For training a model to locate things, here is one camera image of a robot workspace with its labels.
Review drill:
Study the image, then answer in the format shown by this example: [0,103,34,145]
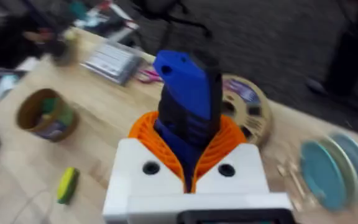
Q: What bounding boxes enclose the beige filament spool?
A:
[221,73,273,147]

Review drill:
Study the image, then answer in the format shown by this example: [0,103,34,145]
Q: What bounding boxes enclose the right gripper white and orange left finger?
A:
[103,111,188,216]

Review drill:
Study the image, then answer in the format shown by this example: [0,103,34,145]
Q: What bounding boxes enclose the teal plate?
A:
[299,139,348,213]

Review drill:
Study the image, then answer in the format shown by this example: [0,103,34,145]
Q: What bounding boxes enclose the small wooden peg rack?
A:
[274,154,318,213]

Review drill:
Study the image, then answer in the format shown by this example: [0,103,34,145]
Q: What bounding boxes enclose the pink scissors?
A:
[134,67,165,84]

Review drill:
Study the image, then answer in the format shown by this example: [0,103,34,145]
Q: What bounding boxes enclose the brown tub with toys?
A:
[16,88,79,142]

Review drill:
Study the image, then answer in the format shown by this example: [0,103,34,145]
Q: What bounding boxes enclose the heap of tools and boxes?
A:
[68,0,141,42]

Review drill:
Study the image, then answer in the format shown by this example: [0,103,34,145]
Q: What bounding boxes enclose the pale green plate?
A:
[318,136,358,203]

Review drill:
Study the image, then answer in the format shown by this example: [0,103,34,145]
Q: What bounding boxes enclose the yellow-green disc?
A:
[56,166,81,205]

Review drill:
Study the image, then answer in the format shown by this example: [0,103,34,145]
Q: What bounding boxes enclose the grey flat box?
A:
[81,41,143,86]

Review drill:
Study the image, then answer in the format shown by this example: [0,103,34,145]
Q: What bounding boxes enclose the right gripper white and orange right finger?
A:
[193,114,270,194]

